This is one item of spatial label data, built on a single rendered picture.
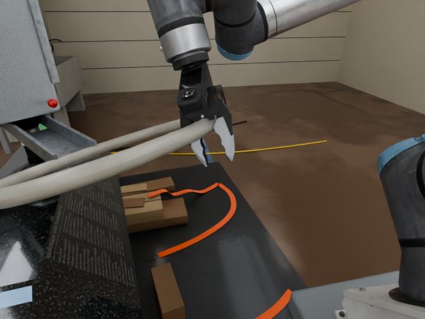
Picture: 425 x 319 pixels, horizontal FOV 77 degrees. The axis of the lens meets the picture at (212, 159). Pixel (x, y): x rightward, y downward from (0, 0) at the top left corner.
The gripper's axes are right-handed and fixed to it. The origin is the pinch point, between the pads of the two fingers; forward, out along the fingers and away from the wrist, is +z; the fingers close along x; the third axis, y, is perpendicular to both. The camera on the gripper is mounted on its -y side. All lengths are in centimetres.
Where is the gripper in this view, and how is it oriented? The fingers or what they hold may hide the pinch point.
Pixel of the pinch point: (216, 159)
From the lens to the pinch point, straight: 53.3
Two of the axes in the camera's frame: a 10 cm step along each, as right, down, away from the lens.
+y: 2.3, -3.0, 9.3
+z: 2.8, 9.3, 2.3
